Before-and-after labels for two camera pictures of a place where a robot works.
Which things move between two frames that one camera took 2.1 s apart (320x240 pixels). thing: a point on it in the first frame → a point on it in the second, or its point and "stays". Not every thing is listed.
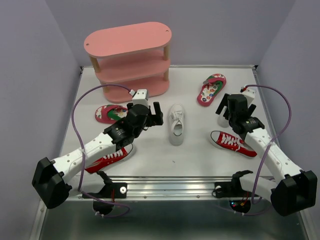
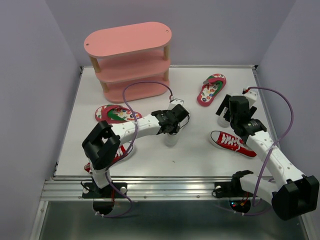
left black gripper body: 136,132 → 174,129
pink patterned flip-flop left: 109,114 stays
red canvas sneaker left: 106,160 stays
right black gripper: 224,102 stays
